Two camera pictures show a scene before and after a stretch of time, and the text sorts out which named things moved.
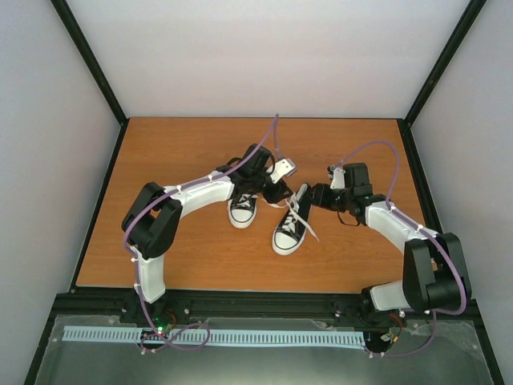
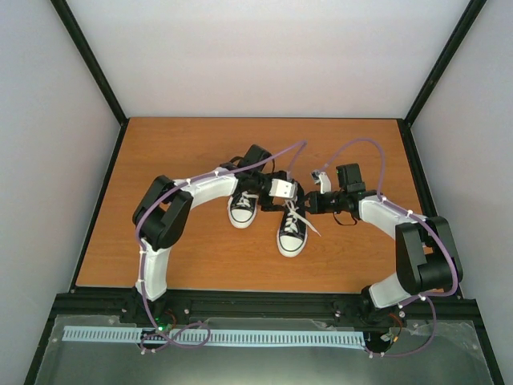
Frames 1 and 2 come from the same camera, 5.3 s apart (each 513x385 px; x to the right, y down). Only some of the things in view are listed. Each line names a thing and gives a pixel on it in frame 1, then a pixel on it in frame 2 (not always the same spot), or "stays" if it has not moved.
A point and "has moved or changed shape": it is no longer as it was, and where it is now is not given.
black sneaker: (242, 209) stays
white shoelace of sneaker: (244, 200) stays
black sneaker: (292, 228) stays
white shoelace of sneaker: (292, 216) has moved or changed shape
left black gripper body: (272, 197) → (267, 204)
